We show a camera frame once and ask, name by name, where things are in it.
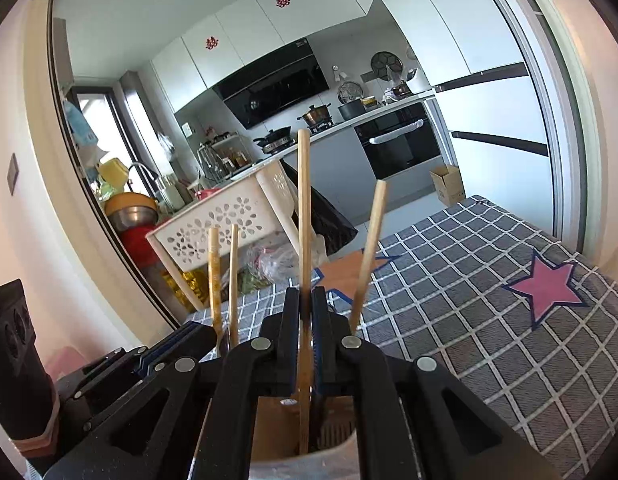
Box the spice rack with bottles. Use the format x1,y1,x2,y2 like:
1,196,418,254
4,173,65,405
195,131,253,182

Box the steel basin with yellow rim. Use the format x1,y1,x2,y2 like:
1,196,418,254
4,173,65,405
104,191,161,232

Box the steel cooking pot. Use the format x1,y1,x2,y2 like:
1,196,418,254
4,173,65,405
296,103,336,128

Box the red bucket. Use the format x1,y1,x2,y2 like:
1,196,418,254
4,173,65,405
120,224,164,270

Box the pink plastic stool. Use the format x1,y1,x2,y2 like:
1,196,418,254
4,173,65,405
43,346,86,377

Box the white upper kitchen cabinets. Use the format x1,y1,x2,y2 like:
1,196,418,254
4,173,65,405
150,0,370,115

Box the cream plastic utensil holder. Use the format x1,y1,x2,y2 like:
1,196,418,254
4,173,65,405
189,394,371,480

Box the round hanging pan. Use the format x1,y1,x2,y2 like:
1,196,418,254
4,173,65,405
370,50,404,84

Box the light blue plastic bag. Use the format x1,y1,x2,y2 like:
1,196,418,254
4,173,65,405
64,100,98,144

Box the cream perforated plastic basket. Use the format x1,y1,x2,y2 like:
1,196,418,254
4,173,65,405
146,160,302,313

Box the gold shiny bags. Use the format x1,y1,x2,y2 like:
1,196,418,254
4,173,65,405
161,267,210,306

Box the grey wall switch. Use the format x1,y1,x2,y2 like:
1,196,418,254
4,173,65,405
6,153,21,197

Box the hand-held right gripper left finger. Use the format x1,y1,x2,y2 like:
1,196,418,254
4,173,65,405
41,287,302,480

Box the black built-in oven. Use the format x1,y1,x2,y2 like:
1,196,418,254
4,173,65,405
353,102,446,181

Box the black wok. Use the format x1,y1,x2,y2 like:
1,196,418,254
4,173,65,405
252,126,293,155

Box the black cooking pot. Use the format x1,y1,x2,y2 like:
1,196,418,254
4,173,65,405
337,98,366,122

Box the round metal steamer rack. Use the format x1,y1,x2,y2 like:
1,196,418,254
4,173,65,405
337,81,365,106

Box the black range hood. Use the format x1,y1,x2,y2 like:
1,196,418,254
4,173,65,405
212,40,331,130

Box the cardboard box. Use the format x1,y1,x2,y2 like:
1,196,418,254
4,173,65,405
429,164,466,207

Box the black plastic bag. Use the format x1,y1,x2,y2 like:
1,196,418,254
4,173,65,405
281,159,359,257

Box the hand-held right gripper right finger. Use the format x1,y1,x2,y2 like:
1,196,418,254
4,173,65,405
311,287,560,480

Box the grey sliding door frame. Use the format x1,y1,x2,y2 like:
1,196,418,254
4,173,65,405
464,0,605,266

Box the white refrigerator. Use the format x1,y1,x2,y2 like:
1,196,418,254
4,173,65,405
366,0,557,241

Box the clear plastic bags of vegetables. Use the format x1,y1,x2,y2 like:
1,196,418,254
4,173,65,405
237,240,326,296

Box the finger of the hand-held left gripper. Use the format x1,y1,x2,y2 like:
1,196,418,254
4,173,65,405
56,327,218,443
56,321,206,403

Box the grey kitchen counter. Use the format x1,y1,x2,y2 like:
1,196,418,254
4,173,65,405
229,87,440,221

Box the grey checkered tablecloth with stars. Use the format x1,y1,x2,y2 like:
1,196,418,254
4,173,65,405
186,194,618,480

